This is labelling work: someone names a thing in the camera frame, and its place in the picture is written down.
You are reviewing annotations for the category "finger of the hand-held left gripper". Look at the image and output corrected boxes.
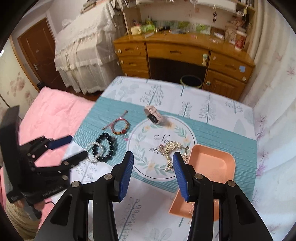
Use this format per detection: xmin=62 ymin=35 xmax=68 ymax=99
xmin=29 ymin=151 xmax=88 ymax=181
xmin=27 ymin=136 xmax=73 ymax=163

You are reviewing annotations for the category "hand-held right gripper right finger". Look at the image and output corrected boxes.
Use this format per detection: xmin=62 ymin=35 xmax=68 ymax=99
xmin=172 ymin=152 xmax=274 ymax=241

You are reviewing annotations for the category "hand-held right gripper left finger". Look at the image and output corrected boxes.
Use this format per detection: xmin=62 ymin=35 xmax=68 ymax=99
xmin=33 ymin=151 xmax=134 ymax=241

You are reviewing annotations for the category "clear crystal bead bracelet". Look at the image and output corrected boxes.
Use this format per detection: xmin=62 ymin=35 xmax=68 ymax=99
xmin=86 ymin=142 xmax=109 ymax=163

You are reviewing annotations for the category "pink plastic tray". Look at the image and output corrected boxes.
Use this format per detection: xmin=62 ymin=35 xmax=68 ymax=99
xmin=168 ymin=144 xmax=236 ymax=219

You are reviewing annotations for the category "gold rhinestone brooch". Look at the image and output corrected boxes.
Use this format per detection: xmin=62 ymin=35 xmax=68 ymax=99
xmin=155 ymin=141 xmax=191 ymax=173

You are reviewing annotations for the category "black bead bracelet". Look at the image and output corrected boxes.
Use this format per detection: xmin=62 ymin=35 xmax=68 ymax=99
xmin=92 ymin=133 xmax=118 ymax=162

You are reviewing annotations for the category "red string bead bracelet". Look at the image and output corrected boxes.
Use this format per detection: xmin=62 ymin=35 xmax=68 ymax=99
xmin=102 ymin=110 xmax=131 ymax=136

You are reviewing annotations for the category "pink blanket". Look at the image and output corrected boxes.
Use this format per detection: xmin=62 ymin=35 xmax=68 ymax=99
xmin=0 ymin=86 xmax=96 ymax=223

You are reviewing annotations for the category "tree printed tablecloth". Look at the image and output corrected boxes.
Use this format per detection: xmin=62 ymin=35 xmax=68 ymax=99
xmin=62 ymin=76 xmax=258 ymax=241

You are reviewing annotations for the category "brown wooden door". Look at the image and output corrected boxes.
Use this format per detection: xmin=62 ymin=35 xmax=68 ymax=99
xmin=17 ymin=17 xmax=67 ymax=87

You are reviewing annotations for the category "dark round trash bin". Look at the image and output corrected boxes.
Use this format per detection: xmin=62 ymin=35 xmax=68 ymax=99
xmin=180 ymin=75 xmax=203 ymax=90

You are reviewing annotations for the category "white leaf printed curtain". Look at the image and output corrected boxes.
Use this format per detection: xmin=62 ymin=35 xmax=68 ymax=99
xmin=240 ymin=23 xmax=296 ymax=232

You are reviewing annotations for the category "wooden desk with drawers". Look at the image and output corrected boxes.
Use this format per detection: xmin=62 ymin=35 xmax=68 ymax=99
xmin=113 ymin=31 xmax=256 ymax=101

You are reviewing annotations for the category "wooden desk hutch shelf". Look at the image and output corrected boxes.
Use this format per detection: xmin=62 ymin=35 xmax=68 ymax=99
xmin=122 ymin=0 xmax=257 ymax=47

